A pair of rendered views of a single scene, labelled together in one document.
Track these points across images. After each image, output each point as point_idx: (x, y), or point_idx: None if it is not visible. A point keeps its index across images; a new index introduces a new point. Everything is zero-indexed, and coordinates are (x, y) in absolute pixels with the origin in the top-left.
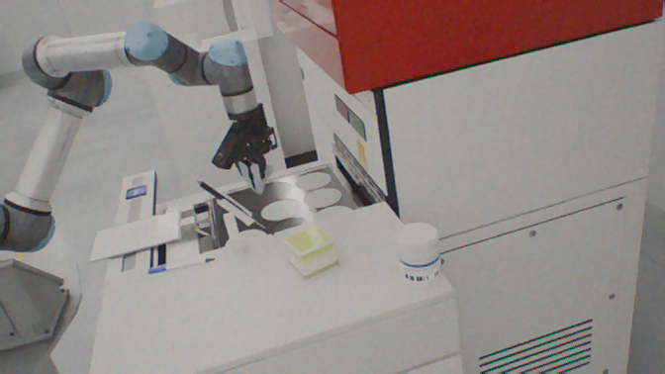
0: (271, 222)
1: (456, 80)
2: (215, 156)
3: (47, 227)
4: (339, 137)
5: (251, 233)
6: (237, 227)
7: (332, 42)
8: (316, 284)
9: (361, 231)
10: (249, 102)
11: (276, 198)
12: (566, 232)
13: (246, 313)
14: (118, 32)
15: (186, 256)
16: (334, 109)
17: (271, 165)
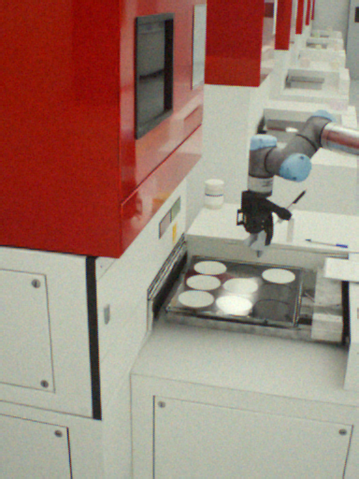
0: (253, 280)
1: None
2: (289, 210)
3: None
4: (155, 273)
5: (272, 279)
6: (280, 288)
7: (199, 131)
8: None
9: (216, 226)
10: (255, 178)
11: (236, 297)
12: None
13: (296, 219)
14: (343, 125)
15: (325, 293)
16: (155, 246)
17: (244, 239)
